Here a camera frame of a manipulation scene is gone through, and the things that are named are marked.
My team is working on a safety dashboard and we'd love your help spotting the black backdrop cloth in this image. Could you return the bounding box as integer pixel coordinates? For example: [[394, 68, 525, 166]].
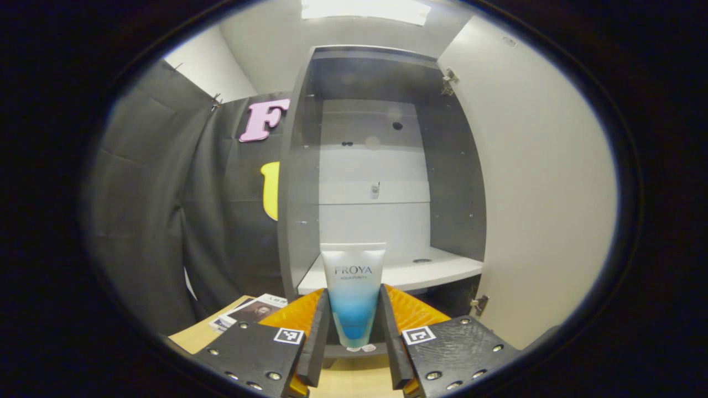
[[80, 58, 291, 335]]

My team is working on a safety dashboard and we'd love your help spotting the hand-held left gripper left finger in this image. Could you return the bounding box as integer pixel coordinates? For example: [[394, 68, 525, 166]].
[[191, 287, 331, 398]]

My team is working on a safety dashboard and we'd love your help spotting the white blue tube bottle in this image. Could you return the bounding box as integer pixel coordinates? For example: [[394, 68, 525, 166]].
[[320, 242, 388, 350]]

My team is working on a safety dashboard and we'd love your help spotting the stack of books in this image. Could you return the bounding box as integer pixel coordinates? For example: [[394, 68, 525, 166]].
[[209, 293, 289, 332]]

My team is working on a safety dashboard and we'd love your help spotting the grey cabinet door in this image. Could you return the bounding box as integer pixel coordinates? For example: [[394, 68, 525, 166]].
[[437, 15, 618, 350]]

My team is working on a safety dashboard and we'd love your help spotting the dark grey cabinet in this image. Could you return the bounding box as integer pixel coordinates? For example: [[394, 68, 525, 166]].
[[277, 45, 488, 368]]

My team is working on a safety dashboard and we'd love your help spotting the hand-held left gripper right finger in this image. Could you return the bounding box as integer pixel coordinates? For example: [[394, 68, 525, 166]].
[[379, 284, 520, 398]]

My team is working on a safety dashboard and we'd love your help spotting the large ceiling light panel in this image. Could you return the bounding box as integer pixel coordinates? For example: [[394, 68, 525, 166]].
[[300, 0, 432, 27]]

